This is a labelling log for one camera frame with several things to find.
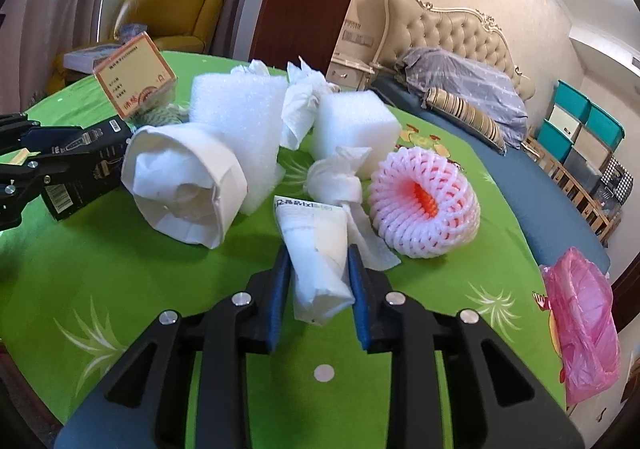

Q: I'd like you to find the crushed white paper cup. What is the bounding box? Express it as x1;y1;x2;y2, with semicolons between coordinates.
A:
121;123;249;250

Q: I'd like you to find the green white twine ball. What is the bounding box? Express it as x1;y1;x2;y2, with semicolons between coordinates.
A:
134;104;190;131

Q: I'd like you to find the clear storage box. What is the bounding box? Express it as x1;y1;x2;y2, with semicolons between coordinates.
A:
564;148;604;186

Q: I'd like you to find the crumpled white tissue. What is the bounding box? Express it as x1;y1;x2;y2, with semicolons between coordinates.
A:
231;58;272;78
279;56;342;151

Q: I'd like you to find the white plastic bag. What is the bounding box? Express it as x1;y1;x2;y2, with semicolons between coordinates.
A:
305;146;402;273

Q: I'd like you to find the green printed tablecloth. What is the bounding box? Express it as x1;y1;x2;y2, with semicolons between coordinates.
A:
0;50;569;449

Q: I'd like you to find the beige storage box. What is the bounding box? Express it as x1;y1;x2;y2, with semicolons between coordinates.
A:
569;124;612;166
548;104;584;140

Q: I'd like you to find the wooden crib rail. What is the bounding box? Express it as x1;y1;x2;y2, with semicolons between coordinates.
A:
522;136;614;246

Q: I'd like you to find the flat white box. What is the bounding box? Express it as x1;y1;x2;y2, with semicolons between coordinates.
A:
64;46;124;73

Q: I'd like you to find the pink plastic bag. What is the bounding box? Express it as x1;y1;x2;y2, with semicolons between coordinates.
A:
539;246;622;406

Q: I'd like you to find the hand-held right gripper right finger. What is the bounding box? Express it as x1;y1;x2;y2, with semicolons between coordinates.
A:
347;244;586;449

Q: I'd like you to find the tan cardboard box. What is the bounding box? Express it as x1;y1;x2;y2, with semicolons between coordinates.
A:
93;31;177;121

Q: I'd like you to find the black printed carton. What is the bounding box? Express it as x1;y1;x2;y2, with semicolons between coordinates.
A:
40;117;134;223

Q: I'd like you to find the pink foam fruit net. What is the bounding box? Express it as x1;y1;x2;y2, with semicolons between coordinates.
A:
368;146;482;260

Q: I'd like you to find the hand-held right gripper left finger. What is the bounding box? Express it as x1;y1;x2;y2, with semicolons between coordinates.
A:
55;244;292;449

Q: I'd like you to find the blue white packet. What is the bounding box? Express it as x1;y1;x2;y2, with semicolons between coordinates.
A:
116;22;152;43

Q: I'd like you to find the brown striped pillow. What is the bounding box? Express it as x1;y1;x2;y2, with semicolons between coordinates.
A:
422;87;507;155

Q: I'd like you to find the teal storage box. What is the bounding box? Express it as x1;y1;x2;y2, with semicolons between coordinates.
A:
552;80;592;123
584;102;626;153
537;121;574;163

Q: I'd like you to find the large white foam block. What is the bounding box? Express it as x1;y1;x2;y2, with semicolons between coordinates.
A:
189;70;287;216

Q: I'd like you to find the white nightstand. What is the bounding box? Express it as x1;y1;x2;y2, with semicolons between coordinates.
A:
327;54;377;93

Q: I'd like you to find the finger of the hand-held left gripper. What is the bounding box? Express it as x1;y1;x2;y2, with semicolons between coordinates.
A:
0;112;90;153
0;150;124;231

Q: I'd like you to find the yellow leather armchair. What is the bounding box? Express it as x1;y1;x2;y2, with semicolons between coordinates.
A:
112;0;229;55

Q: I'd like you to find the small white foam block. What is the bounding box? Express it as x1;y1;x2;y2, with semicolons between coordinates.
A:
311;90;401;180

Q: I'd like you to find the beige tufted headboard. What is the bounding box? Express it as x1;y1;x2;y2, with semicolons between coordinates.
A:
375;0;536;101

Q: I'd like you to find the black white checkered bag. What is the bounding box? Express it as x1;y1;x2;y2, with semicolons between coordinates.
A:
599;154;634;203

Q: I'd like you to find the large cardboard box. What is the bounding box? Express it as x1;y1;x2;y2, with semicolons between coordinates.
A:
334;0;389;66

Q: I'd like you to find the bed with blue sheet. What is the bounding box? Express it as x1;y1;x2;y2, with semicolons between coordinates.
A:
372;76;612;276

